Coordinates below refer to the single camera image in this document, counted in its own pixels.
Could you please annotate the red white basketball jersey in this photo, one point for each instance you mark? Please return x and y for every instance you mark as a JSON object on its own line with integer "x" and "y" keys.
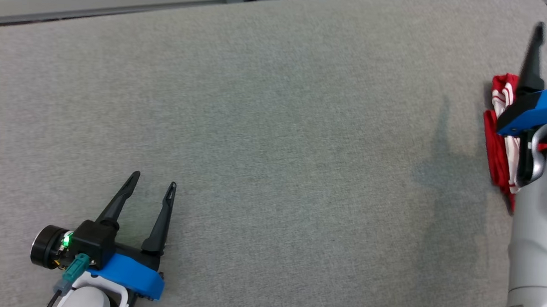
{"x": 493, "y": 151}

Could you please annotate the dark grey baseboard strip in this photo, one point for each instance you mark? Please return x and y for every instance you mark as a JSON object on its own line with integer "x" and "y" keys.
{"x": 98, "y": 12}

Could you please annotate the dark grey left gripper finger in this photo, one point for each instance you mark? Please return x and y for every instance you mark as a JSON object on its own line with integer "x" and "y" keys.
{"x": 119, "y": 201}
{"x": 162, "y": 222}

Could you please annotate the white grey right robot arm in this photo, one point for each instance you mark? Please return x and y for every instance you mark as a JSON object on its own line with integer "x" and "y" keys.
{"x": 541, "y": 233}

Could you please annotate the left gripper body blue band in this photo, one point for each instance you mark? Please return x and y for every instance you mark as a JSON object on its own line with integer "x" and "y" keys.
{"x": 131, "y": 272}

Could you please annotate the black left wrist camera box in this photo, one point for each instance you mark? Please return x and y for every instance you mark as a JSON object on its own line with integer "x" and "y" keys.
{"x": 93, "y": 242}

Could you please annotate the black cylindrical left gripper motor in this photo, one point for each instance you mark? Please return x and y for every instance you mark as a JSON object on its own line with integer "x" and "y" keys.
{"x": 46, "y": 247}

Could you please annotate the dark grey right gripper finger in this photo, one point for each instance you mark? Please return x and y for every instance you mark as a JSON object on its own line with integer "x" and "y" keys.
{"x": 526, "y": 73}
{"x": 537, "y": 76}

